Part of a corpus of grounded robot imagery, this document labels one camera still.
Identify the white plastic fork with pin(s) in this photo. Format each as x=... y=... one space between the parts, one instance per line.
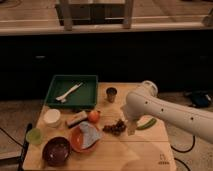
x=62 y=98

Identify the wooden chair frame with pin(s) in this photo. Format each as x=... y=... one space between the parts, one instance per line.
x=97 y=15

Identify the green plastic tray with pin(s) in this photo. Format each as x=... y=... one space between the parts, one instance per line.
x=72 y=92

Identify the blue grey cloth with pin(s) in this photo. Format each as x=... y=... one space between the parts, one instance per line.
x=90 y=134

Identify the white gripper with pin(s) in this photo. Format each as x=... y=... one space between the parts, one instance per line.
x=131 y=113

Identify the green pepper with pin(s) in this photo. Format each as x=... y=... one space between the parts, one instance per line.
x=147 y=125

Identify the dark purple bowl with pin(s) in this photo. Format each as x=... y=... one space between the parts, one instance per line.
x=56 y=151

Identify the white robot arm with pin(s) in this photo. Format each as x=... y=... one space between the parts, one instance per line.
x=143 y=100

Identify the orange plate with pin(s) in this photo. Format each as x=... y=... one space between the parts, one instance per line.
x=76 y=141

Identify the wooden block brush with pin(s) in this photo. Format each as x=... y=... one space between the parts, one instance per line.
x=76 y=118

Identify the green plastic cup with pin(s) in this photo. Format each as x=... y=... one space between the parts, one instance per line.
x=34 y=136

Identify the dark object on floor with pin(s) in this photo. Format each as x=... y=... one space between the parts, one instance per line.
x=199 y=99

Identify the white small bowl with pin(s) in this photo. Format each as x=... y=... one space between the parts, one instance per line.
x=52 y=117

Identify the orange fruit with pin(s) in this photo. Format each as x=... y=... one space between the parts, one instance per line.
x=93 y=116

